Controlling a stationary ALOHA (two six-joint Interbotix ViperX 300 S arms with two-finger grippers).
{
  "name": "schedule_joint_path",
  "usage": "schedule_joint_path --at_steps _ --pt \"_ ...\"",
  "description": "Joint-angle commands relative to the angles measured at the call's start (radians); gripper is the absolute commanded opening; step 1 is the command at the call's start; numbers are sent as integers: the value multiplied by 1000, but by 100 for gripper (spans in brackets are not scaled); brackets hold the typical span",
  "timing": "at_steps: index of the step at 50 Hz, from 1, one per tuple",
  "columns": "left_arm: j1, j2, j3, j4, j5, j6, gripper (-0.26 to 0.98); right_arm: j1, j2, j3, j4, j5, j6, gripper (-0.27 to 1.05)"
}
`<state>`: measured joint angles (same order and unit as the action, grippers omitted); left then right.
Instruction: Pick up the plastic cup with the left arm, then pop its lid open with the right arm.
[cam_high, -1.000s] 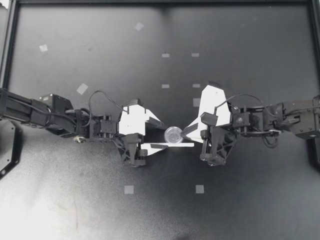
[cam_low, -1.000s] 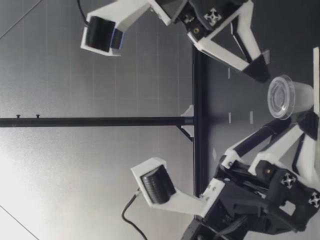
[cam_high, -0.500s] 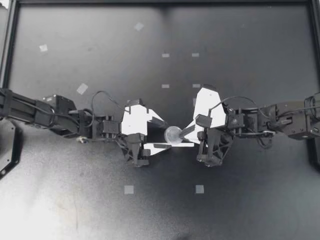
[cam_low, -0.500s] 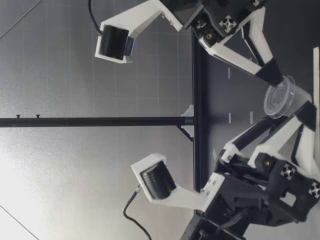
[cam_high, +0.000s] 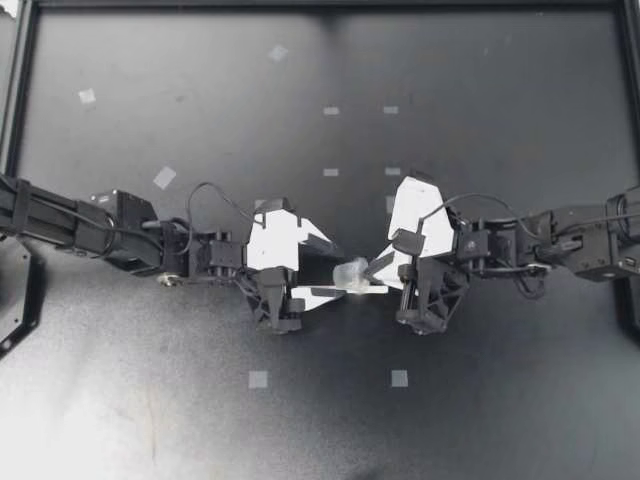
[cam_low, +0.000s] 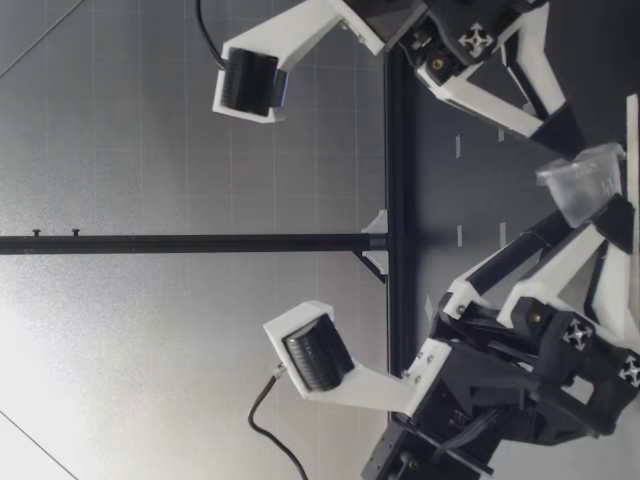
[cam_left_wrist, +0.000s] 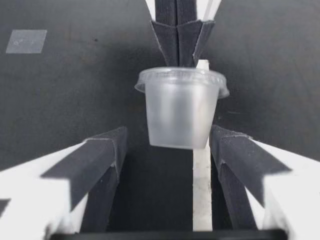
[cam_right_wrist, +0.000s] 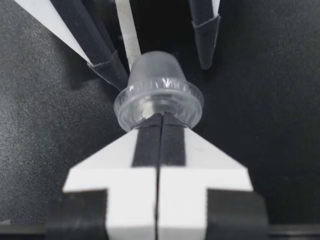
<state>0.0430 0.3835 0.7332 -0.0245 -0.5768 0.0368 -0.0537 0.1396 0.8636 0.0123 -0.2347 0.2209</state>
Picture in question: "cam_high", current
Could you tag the small clear plastic cup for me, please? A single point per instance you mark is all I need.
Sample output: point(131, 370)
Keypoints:
point(350, 274)

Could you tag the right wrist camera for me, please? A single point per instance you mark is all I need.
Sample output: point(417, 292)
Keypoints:
point(417, 210)

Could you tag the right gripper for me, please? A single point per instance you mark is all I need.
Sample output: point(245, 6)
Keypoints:
point(430, 295)

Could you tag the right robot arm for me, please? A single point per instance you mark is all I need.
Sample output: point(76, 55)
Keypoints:
point(575, 240)

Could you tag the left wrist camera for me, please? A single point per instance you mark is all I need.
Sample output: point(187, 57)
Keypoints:
point(272, 240)

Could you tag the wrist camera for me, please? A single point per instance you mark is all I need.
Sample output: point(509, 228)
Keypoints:
point(417, 210)
point(272, 240)

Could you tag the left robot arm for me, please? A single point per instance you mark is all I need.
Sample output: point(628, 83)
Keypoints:
point(55, 212)

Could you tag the black frame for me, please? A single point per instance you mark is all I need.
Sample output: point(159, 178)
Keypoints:
point(15, 100)

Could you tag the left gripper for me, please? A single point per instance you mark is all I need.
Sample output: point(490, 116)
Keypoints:
point(274, 307)

